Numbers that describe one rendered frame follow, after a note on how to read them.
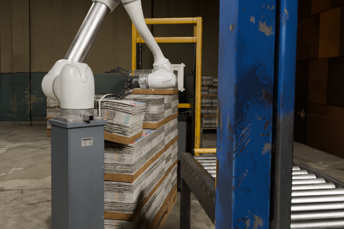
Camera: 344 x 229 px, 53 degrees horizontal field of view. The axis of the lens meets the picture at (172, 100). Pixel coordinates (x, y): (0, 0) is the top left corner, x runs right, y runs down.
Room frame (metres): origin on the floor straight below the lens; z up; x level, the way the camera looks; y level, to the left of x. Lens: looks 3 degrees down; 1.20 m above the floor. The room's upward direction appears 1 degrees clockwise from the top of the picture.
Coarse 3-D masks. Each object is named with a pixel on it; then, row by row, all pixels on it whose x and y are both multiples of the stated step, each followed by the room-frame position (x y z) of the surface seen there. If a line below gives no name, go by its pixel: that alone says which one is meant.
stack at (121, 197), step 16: (160, 128) 2.63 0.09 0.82; (112, 144) 1.96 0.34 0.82; (144, 144) 2.18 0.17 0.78; (160, 144) 2.64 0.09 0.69; (112, 160) 1.97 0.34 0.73; (128, 160) 1.94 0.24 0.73; (144, 160) 2.19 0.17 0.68; (160, 160) 2.63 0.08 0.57; (144, 176) 2.18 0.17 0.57; (160, 176) 2.64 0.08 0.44; (112, 192) 1.97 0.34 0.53; (128, 192) 1.94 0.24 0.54; (144, 192) 2.19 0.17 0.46; (160, 192) 2.63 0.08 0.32; (112, 208) 1.96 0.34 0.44; (128, 208) 1.95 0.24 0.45; (144, 208) 2.21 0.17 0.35; (112, 224) 1.97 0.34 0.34; (128, 224) 1.95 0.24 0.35; (144, 224) 2.21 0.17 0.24; (160, 224) 2.71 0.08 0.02
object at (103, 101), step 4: (96, 100) 1.94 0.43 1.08; (100, 100) 1.96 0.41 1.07; (104, 100) 1.96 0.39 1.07; (96, 104) 1.94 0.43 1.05; (100, 104) 1.93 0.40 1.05; (104, 104) 1.93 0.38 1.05; (96, 108) 1.94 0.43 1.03; (100, 108) 1.94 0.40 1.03; (104, 108) 1.93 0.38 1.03; (96, 112) 1.93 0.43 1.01; (100, 112) 1.93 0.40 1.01; (104, 112) 1.92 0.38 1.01; (100, 116) 1.93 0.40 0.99; (104, 116) 1.92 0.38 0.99
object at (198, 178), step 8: (184, 160) 1.74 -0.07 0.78; (192, 160) 1.68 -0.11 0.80; (184, 168) 1.74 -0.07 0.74; (192, 168) 1.55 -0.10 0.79; (200, 168) 1.52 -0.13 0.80; (184, 176) 1.74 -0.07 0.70; (192, 176) 1.55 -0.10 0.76; (200, 176) 1.40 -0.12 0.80; (208, 176) 1.39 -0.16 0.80; (192, 184) 1.54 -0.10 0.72; (200, 184) 1.38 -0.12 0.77; (208, 184) 1.29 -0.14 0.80; (192, 192) 1.54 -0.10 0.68; (200, 192) 1.40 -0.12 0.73; (208, 192) 1.26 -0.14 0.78; (200, 200) 1.39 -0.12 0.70; (208, 200) 1.27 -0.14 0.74; (208, 208) 1.27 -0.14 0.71; (208, 216) 1.26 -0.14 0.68
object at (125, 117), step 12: (108, 108) 1.92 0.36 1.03; (120, 108) 1.91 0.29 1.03; (132, 108) 1.90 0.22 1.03; (144, 108) 2.12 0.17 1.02; (108, 120) 1.92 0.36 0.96; (120, 120) 1.91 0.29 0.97; (132, 120) 1.91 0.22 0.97; (108, 132) 1.92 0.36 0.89; (120, 132) 1.90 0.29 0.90; (132, 132) 1.97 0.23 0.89
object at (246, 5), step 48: (240, 0) 0.42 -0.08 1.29; (288, 0) 0.42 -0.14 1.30; (240, 48) 0.42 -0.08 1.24; (288, 48) 0.42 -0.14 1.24; (240, 96) 0.42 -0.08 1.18; (288, 96) 0.42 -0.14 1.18; (240, 144) 0.42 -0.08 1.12; (288, 144) 0.42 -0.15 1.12; (240, 192) 0.42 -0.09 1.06; (288, 192) 0.42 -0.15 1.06
